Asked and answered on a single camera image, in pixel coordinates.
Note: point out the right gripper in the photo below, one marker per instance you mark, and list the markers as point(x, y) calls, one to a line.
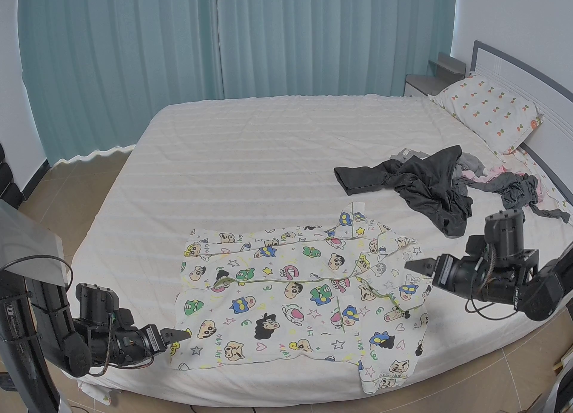
point(461, 279)

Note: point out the pink garment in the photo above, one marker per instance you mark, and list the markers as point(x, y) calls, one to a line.
point(470, 175)

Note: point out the dark grey garment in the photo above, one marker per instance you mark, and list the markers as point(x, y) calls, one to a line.
point(515, 189)

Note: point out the grey bedside table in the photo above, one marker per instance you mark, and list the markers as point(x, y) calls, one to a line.
point(423, 84)

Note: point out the white printed pyjama top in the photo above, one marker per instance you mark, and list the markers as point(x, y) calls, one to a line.
point(291, 312)

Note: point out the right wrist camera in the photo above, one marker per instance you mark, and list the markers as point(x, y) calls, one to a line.
point(476, 248)

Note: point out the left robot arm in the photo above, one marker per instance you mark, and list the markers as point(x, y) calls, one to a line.
point(31, 241)

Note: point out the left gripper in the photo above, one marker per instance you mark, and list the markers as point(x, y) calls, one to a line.
point(134, 344)

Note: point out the blue-green curtain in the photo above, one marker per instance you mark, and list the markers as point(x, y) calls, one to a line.
point(335, 21)
point(112, 44)

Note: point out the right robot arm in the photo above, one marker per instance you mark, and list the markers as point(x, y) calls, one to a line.
point(506, 232)

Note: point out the bed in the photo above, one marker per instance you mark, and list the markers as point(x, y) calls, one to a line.
point(268, 156)

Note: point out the white printed pillow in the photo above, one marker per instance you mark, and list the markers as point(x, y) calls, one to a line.
point(488, 111)

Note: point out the black garment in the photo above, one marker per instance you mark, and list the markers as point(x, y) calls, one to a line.
point(425, 183)

